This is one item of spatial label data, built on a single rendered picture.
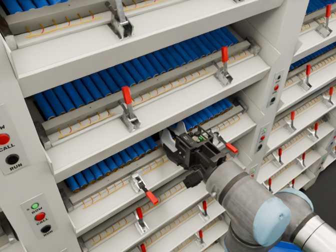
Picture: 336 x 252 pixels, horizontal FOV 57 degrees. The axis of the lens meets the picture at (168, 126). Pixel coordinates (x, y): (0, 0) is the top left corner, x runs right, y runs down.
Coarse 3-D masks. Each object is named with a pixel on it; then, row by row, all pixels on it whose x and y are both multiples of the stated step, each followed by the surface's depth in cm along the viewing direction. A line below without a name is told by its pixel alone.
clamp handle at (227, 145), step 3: (219, 135) 87; (219, 138) 87; (222, 141) 86; (225, 141) 86; (225, 144) 85; (228, 144) 85; (228, 147) 85; (231, 147) 84; (234, 147) 84; (231, 150) 84; (234, 150) 84
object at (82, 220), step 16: (240, 96) 97; (224, 112) 96; (256, 112) 94; (224, 128) 92; (240, 128) 94; (160, 160) 82; (144, 176) 79; (160, 176) 80; (64, 192) 70; (112, 192) 75; (128, 192) 76; (144, 192) 77; (80, 208) 71; (96, 208) 72; (112, 208) 73; (80, 224) 70; (96, 224) 74
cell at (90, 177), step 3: (87, 168) 75; (81, 171) 75; (84, 171) 74; (87, 171) 74; (90, 171) 75; (84, 174) 74; (87, 174) 74; (90, 174) 74; (87, 177) 74; (90, 177) 74; (93, 177) 74; (87, 180) 74; (90, 180) 74
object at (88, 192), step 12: (240, 108) 95; (216, 120) 90; (204, 132) 89; (144, 156) 79; (156, 156) 80; (132, 168) 77; (108, 180) 74; (84, 192) 71; (96, 192) 73; (108, 192) 74; (72, 204) 70; (84, 204) 71
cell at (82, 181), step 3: (75, 174) 73; (78, 174) 73; (81, 174) 74; (75, 177) 73; (78, 177) 73; (81, 177) 73; (78, 180) 73; (81, 180) 73; (84, 180) 73; (78, 183) 73; (81, 183) 73; (84, 183) 73; (81, 186) 73
